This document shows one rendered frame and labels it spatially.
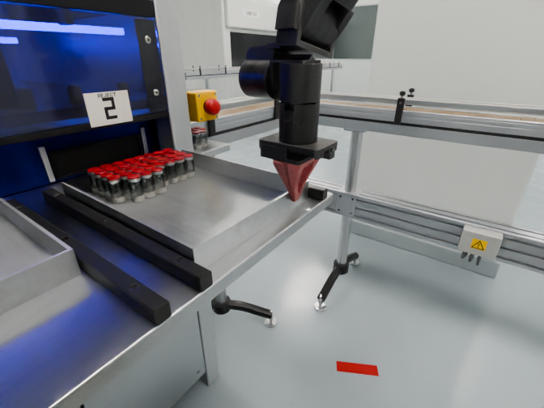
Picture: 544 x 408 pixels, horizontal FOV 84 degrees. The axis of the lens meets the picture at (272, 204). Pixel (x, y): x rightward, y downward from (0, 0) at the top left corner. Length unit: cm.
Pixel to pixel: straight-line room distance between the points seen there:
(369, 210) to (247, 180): 88
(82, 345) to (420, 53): 178
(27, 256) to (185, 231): 20
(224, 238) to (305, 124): 19
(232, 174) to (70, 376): 45
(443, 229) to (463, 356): 54
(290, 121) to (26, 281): 35
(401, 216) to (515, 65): 85
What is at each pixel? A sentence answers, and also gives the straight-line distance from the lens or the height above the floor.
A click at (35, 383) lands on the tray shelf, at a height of 88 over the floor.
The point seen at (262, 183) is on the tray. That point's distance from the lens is 59.
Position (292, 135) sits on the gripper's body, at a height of 101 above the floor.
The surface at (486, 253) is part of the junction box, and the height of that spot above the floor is 47.
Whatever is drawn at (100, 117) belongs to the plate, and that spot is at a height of 101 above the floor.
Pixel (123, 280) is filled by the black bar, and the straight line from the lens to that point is 36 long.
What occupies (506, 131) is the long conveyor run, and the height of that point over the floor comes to 90.
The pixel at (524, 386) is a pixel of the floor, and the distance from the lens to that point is 162.
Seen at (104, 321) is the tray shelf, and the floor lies 88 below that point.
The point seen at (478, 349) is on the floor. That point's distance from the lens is 166.
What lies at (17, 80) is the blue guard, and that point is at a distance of 64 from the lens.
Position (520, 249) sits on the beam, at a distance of 138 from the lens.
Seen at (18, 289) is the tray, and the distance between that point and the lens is 41.
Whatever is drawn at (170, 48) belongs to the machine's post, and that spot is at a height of 113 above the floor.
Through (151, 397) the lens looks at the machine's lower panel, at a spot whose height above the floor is 21.
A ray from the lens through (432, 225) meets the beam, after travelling 137.
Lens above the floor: 111
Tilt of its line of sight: 26 degrees down
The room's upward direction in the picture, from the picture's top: straight up
